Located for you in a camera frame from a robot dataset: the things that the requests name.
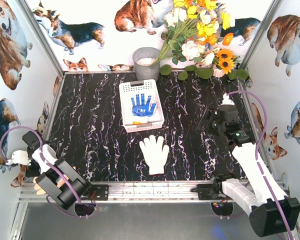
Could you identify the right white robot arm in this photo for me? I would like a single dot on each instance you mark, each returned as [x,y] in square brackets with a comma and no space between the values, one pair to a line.
[267,205]

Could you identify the artificial flower bouquet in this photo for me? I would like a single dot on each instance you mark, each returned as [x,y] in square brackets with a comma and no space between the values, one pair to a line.
[200,31]

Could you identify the white perforated storage basket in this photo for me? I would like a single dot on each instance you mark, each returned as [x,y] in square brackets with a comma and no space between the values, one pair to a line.
[129,89]

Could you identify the yellow palm glove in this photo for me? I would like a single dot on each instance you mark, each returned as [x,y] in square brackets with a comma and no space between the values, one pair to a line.
[138,120]

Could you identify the cream glove off table edge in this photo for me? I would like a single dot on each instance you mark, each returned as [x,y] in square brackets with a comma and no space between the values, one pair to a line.
[45,185]

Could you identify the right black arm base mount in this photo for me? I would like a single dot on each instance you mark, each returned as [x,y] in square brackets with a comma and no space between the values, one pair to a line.
[212,191]

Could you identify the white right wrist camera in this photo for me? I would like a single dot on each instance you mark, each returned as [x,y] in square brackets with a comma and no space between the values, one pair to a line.
[226,100]

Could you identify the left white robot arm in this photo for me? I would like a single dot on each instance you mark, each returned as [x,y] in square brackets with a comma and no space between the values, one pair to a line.
[54,175]

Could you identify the blue dotted work glove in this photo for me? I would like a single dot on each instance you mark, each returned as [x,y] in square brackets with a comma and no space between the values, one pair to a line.
[142,106]

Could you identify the aluminium front rail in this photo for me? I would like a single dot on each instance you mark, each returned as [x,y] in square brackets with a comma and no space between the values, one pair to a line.
[137,192]

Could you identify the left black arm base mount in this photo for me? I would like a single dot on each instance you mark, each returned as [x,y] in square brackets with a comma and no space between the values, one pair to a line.
[97,192]

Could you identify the grey metal bucket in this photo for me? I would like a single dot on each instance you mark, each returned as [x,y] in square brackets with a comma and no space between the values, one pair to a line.
[146,65]

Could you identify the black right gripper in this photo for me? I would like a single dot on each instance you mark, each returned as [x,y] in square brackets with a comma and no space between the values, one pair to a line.
[205,120]

